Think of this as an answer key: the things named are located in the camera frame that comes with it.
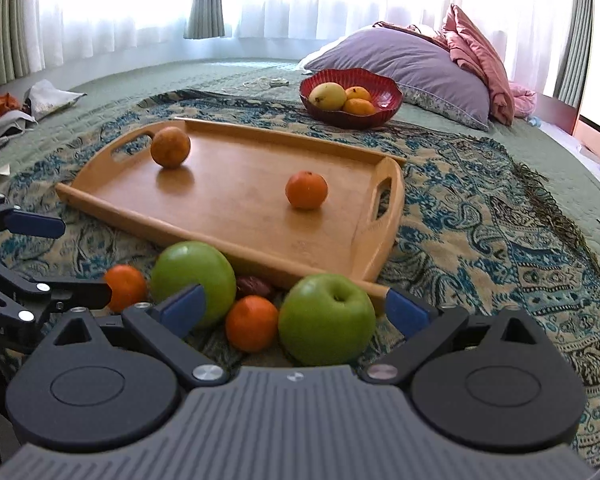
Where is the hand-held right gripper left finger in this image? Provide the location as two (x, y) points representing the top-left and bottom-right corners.
(55, 282), (231, 390)

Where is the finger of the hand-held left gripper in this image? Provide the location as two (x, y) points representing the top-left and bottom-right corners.
(0, 249), (114, 333)
(0, 194), (67, 240)

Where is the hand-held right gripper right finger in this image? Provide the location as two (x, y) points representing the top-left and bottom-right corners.
(359, 287), (539, 386)

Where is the green apple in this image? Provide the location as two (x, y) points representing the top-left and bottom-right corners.
(278, 273), (377, 367)
(151, 241), (237, 330)

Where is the tangerine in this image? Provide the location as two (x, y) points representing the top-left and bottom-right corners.
(103, 265), (148, 313)
(225, 295), (280, 353)
(285, 171), (329, 211)

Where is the red date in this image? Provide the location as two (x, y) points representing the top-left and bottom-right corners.
(236, 276), (275, 301)

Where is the wooden serving tray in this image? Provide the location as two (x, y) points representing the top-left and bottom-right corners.
(55, 116), (407, 317)

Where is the teal paisley blanket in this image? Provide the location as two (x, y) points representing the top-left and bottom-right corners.
(0, 89), (600, 467)

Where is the grey cloth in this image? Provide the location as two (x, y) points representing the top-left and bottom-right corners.
(0, 111), (37, 148)

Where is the orange cloth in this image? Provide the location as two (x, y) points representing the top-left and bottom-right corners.
(0, 92), (22, 119)

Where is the crumpled newspaper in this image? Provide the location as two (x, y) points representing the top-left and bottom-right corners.
(23, 79), (87, 122)

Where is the brownish orange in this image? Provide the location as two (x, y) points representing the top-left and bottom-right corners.
(150, 126), (191, 169)

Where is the green quilted bedspread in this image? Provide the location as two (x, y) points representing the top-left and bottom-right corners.
(0, 57), (600, 266)

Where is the red scalloped bowl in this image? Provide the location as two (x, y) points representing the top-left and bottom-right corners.
(299, 68), (404, 130)

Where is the white sheer curtain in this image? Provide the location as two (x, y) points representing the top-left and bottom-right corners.
(30, 0), (581, 96)

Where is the purple pillow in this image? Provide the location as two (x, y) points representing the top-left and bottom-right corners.
(297, 27), (493, 132)

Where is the pink quilt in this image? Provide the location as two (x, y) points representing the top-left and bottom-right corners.
(374, 4), (537, 127)

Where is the white charger cable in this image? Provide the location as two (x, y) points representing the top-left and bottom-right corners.
(242, 76), (291, 92)

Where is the wooden bed frame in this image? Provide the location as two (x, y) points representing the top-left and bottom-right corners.
(530, 92), (600, 176)

